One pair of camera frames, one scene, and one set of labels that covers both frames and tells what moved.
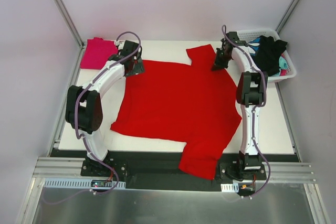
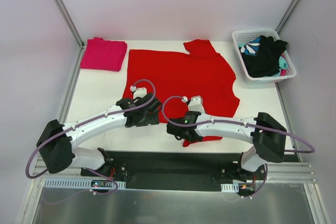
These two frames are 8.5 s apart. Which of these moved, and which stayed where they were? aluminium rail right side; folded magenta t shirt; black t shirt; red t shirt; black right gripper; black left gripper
Moved: black right gripper; red t shirt; black left gripper
Stayed: aluminium rail right side; folded magenta t shirt; black t shirt
